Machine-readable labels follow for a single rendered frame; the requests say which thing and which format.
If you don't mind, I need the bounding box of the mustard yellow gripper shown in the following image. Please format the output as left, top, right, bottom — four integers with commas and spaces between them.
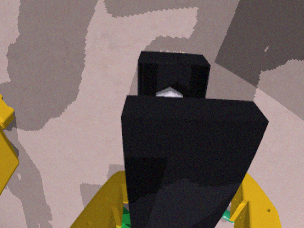
70, 171, 282, 228

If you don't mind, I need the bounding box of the green cylinder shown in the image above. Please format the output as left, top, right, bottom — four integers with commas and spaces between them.
222, 209, 234, 223

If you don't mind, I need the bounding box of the white hex nut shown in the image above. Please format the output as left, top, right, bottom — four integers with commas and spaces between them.
156, 87, 183, 97

